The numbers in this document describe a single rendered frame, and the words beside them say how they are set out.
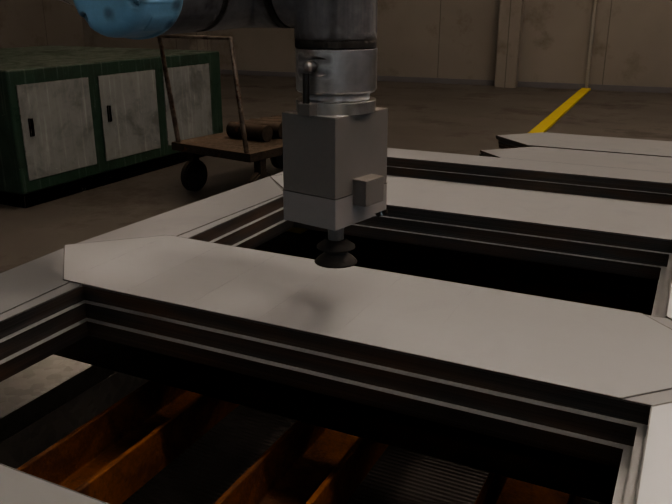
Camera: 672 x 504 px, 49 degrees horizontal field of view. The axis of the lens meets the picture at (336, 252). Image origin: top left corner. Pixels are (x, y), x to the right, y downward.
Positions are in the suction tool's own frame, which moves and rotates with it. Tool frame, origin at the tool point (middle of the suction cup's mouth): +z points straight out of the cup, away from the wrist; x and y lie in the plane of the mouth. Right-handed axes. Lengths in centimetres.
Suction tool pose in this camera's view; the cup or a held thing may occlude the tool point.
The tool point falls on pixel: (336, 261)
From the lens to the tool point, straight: 73.7
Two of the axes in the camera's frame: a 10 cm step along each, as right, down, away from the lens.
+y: 6.1, -2.5, 7.5
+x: -7.9, -1.9, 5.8
